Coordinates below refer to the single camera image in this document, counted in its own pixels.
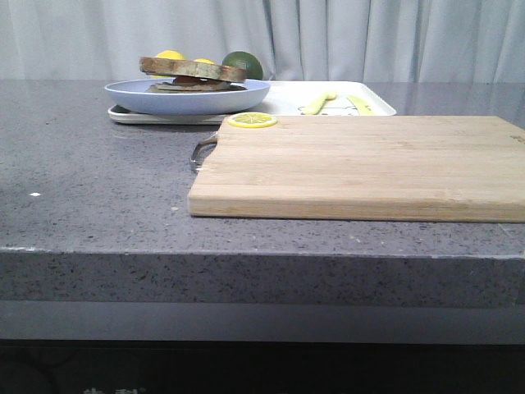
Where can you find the yellow plastic knife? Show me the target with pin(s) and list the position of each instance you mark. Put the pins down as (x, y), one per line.
(362, 106)

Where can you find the white curtain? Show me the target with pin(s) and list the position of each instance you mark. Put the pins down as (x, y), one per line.
(372, 41)

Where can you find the small yellow lemon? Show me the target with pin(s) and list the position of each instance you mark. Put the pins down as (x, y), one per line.
(205, 61)

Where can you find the light blue round plate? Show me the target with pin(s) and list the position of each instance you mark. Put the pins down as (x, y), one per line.
(135, 96)

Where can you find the large yellow lemon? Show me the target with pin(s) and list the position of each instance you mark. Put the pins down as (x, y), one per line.
(173, 56)

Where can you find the white rectangular tray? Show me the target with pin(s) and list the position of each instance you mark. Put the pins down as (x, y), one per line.
(285, 98)

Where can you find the bread slice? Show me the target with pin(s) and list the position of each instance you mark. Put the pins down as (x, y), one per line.
(157, 66)
(173, 87)

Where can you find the metal cutting board handle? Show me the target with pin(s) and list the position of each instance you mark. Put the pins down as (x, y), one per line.
(196, 159)

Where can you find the fried egg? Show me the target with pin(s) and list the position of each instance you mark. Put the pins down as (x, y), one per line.
(191, 80)

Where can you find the wooden cutting board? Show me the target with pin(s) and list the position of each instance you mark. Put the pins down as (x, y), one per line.
(400, 168)

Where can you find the green lime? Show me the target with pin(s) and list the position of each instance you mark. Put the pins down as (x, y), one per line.
(245, 61)

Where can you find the yellow lemon slice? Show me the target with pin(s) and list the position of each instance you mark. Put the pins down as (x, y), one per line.
(252, 120)

